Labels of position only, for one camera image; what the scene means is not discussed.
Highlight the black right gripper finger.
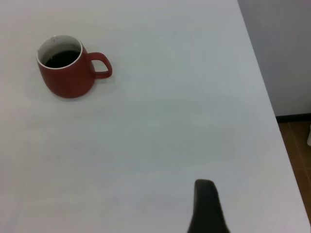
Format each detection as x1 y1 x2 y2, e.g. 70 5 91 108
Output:
187 179 230 233

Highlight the red ceramic mug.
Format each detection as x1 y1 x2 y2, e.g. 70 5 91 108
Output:
36 34 113 99

